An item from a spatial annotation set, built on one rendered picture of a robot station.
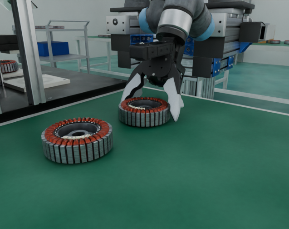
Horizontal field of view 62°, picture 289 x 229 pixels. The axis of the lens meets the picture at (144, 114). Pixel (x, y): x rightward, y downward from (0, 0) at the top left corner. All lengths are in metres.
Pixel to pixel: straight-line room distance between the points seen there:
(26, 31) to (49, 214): 0.40
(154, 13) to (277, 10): 6.45
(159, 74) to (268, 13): 6.68
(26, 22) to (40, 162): 0.32
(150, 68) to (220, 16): 0.57
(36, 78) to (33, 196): 0.34
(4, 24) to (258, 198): 6.44
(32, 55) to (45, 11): 6.45
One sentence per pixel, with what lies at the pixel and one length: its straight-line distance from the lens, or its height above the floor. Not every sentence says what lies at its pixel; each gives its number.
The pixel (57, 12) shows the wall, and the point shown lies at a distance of 7.23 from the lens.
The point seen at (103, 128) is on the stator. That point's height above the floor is 0.79.
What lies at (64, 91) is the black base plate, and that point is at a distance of 0.71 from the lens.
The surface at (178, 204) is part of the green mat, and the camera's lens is 0.30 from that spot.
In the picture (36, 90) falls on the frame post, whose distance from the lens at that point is 0.62.
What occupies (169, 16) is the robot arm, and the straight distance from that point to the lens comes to 0.58.
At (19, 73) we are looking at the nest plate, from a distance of 1.00.
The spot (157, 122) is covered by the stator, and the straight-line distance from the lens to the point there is 0.48.
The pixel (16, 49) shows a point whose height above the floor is 0.88.
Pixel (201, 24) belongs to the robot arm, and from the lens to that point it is 0.68.
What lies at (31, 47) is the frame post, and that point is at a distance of 0.60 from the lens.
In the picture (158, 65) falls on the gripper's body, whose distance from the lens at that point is 0.54.
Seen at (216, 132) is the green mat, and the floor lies 0.75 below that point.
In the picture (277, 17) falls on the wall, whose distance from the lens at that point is 7.11.
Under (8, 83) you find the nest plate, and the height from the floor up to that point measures 0.78.
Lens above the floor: 0.94
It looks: 20 degrees down
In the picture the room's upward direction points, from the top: straight up
